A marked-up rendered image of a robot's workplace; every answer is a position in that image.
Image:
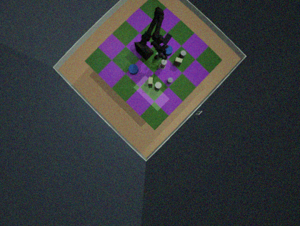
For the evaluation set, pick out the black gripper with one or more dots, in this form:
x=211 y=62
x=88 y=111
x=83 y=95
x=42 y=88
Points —
x=159 y=54

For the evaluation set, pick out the blue short cylinder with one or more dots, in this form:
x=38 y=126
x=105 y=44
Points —
x=169 y=51
x=133 y=69

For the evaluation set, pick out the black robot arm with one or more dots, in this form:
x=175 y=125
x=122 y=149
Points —
x=158 y=18

